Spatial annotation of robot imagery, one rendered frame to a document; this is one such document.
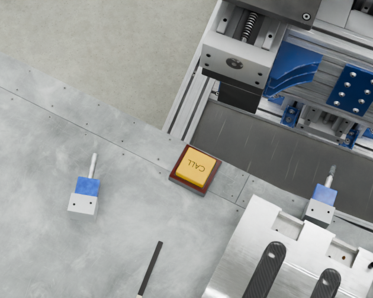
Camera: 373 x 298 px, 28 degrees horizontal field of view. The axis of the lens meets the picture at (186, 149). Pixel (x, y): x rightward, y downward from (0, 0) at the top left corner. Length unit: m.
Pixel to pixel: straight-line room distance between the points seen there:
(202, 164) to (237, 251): 0.20
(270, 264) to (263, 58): 0.38
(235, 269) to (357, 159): 0.95
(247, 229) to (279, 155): 0.83
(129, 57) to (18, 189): 1.12
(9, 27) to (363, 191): 1.28
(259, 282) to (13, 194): 0.50
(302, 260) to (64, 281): 0.44
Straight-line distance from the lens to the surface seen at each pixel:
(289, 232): 1.41
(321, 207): 1.45
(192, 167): 1.45
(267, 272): 1.36
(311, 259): 1.37
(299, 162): 2.18
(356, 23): 1.53
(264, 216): 1.38
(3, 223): 1.47
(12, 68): 1.60
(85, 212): 1.40
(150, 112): 2.42
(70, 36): 2.56
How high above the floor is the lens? 2.19
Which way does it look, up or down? 67 degrees down
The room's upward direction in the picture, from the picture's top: 9 degrees clockwise
